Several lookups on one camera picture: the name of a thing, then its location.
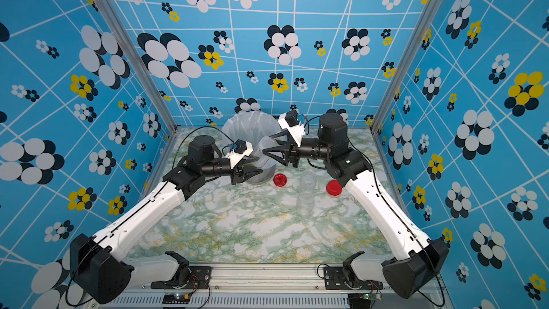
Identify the aluminium front frame rail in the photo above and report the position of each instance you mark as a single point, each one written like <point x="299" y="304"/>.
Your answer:
<point x="276" y="286"/>

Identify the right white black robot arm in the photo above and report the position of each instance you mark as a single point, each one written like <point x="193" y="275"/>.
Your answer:
<point x="416" y="258"/>

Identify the clear jar large red lid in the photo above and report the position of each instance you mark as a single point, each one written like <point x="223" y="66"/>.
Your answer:
<point x="305" y="203"/>

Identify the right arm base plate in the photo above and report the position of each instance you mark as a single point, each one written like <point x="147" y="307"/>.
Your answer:
<point x="334" y="279"/>

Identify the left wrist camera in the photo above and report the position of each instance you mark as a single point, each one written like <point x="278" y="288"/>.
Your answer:
<point x="239" y="150"/>

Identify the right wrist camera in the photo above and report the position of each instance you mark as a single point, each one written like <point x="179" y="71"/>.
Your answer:
<point x="290" y="122"/>

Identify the left green circuit board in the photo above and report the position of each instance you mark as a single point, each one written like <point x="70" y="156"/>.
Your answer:
<point x="175" y="299"/>

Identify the right green circuit board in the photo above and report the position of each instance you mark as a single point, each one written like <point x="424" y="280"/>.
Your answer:
<point x="363" y="301"/>

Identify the clear jar of mung beans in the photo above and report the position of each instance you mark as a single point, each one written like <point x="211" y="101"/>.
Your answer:
<point x="308" y="183"/>

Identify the green circuit board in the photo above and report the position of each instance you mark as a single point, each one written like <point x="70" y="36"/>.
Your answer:
<point x="175" y="299"/>
<point x="363" y="301"/>

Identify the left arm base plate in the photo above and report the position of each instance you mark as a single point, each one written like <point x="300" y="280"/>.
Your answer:
<point x="190" y="278"/>

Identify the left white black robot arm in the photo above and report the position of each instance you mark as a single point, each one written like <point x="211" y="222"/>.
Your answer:
<point x="99" y="264"/>

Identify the tall clear jar white lid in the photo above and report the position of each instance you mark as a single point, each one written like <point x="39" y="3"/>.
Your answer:
<point x="259" y="159"/>

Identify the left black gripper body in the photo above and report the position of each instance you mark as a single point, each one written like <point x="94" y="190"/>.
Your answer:
<point x="236" y="172"/>

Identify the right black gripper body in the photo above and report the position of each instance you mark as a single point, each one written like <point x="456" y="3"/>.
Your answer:
<point x="294" y="155"/>

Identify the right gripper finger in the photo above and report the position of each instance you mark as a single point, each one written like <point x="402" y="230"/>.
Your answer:
<point x="280" y="154"/>
<point x="283" y="137"/>

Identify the small red jar lid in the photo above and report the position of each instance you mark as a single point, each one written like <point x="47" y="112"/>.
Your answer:
<point x="280" y="180"/>

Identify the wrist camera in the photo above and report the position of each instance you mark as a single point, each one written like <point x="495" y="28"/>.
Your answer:
<point x="239" y="150"/>
<point x="290" y="122"/>

